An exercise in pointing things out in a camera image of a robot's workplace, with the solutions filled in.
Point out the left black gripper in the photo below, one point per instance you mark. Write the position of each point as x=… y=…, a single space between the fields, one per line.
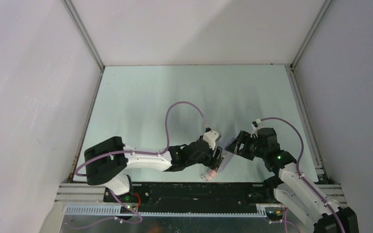
x=214 y=157

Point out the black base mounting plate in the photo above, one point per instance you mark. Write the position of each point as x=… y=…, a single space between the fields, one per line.
x=202 y=198

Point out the controller board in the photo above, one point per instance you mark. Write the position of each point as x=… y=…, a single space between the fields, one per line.
x=128 y=209
x=274 y=217

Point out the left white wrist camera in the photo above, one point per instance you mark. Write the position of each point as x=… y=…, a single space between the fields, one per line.
x=211 y=137

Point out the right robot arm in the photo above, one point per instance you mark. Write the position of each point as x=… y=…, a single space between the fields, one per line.
x=291 y=187

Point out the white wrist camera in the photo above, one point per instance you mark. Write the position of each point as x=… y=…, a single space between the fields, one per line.
x=211 y=137
x=256 y=125

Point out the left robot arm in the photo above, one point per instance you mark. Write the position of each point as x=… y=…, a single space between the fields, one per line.
x=105 y=162

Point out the aluminium frame rail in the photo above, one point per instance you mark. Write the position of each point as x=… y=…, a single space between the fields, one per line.
x=83 y=199

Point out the right controller board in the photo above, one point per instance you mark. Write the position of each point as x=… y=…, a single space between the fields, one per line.
x=274 y=217

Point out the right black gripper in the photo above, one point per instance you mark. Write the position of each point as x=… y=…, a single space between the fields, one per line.
x=242 y=145

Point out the left controller board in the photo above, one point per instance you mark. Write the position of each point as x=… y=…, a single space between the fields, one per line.
x=128 y=209

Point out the pink folding umbrella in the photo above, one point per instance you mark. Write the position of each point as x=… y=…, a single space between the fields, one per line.
x=210 y=174

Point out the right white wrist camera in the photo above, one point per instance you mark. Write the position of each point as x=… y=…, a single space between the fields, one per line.
x=256 y=125

